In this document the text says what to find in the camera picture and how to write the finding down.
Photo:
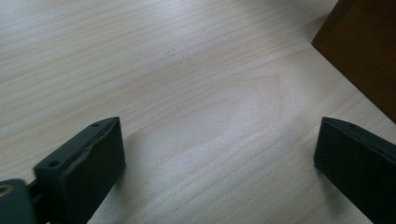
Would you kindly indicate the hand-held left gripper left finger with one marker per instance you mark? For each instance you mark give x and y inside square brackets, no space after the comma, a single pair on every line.
[84,168]

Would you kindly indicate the dark brown wooden box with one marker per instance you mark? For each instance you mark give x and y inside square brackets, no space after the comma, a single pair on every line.
[364,43]

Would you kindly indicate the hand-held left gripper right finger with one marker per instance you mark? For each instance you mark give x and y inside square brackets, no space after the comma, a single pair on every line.
[358,165]

